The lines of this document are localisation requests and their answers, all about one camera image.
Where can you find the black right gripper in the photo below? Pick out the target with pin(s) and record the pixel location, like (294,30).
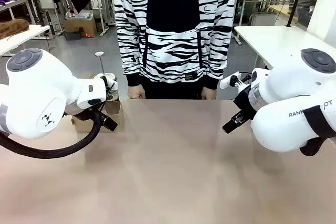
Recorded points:
(245,100)

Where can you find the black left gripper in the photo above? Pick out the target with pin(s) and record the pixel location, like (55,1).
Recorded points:
(85,115)

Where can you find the brown cardboard cup carrier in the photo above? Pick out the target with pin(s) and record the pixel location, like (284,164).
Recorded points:
(118,119)

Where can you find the short white lidded paper cup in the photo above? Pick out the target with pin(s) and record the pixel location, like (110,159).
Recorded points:
(113,95)

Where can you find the person's left forearm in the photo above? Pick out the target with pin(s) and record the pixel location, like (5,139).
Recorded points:
(218,58)

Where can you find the person's right forearm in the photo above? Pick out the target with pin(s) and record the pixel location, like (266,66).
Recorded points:
(126,58)

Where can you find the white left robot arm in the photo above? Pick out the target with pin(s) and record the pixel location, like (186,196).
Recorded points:
(34,90)

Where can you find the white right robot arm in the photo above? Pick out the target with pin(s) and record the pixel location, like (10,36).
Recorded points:
(288,98)

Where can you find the person's left hand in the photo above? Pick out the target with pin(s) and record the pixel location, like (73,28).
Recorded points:
(209,94)

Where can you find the person's right hand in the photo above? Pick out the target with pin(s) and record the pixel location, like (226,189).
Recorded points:
(136,94)

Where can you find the round metal plate stand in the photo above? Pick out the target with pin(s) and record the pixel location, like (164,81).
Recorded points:
(100,54)

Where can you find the small black crate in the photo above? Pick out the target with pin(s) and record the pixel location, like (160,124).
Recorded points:
(72,35)

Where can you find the large white side table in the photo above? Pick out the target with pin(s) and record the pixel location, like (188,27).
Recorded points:
(275,37)

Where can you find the cardboard box on floor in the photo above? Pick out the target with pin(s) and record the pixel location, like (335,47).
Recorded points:
(78,27)

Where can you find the person in zebra hoodie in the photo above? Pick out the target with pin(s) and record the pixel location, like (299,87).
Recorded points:
(170,37)

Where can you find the grey plastic bin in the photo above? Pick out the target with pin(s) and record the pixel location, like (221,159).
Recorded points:
(78,14)

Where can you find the white table with brown fur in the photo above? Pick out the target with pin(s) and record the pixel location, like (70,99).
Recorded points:
(21,37)

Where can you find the brown furry bundle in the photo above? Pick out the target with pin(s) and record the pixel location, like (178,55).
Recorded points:
(13,27)

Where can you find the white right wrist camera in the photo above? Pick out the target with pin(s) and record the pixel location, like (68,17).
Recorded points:
(231,80)

